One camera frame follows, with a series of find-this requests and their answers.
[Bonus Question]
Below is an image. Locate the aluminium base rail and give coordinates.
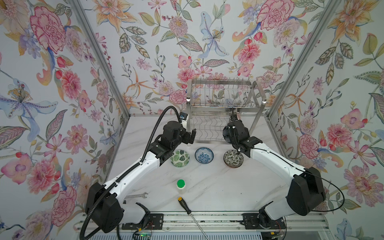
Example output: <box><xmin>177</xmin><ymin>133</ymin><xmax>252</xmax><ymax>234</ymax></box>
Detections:
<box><xmin>73</xmin><ymin>210</ymin><xmax>331</xmax><ymax>233</ymax></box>

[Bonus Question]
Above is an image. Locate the stainless steel dish rack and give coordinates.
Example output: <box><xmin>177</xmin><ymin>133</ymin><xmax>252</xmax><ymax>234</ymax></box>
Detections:
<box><xmin>186</xmin><ymin>79</ymin><xmax>267</xmax><ymax>143</ymax></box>

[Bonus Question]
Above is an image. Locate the olive leaf pattern bowl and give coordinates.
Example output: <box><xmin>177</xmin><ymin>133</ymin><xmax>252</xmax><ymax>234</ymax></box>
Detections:
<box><xmin>223</xmin><ymin>150</ymin><xmax>244</xmax><ymax>168</ymax></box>

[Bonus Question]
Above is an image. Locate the black corrugated cable conduit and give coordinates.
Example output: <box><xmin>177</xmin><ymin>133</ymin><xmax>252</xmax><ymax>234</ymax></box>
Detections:
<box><xmin>79</xmin><ymin>105</ymin><xmax>183</xmax><ymax>240</ymax></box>

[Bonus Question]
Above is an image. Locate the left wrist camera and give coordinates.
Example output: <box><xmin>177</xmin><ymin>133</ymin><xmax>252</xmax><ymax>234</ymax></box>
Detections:
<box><xmin>179</xmin><ymin>112</ymin><xmax>189</xmax><ymax>130</ymax></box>

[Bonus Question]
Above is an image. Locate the green leaf bowl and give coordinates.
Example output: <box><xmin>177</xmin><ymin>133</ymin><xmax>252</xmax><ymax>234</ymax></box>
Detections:
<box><xmin>170</xmin><ymin>150</ymin><xmax>190</xmax><ymax>168</ymax></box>

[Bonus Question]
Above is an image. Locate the black yellow screwdriver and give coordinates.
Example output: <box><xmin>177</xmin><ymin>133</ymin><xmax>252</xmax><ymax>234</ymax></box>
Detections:
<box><xmin>178</xmin><ymin>197</ymin><xmax>209</xmax><ymax>240</ymax></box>

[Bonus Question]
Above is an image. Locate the blue floral bowl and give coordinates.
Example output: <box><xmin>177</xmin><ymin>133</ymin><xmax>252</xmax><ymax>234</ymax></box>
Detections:
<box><xmin>195</xmin><ymin>147</ymin><xmax>214</xmax><ymax>164</ymax></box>

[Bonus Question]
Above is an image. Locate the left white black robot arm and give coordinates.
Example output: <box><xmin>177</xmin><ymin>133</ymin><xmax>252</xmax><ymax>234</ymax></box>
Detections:
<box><xmin>80</xmin><ymin>121</ymin><xmax>196</xmax><ymax>240</ymax></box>

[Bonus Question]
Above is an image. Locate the dark blue patterned bowl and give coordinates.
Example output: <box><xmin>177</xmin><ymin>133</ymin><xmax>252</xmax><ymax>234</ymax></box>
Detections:
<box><xmin>223</xmin><ymin>127</ymin><xmax>231</xmax><ymax>144</ymax></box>

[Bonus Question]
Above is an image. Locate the silver wrench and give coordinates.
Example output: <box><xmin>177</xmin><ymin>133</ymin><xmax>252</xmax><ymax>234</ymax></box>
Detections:
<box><xmin>125</xmin><ymin>193</ymin><xmax>148</xmax><ymax>200</ymax></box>

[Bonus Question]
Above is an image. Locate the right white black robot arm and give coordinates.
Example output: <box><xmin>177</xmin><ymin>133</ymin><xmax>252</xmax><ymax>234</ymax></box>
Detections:
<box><xmin>223</xmin><ymin>120</ymin><xmax>326</xmax><ymax>229</ymax></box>

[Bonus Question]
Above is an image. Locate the green cap white bottle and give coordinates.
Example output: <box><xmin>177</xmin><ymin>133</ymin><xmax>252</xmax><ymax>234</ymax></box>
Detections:
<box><xmin>177</xmin><ymin>179</ymin><xmax>186</xmax><ymax>194</ymax></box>

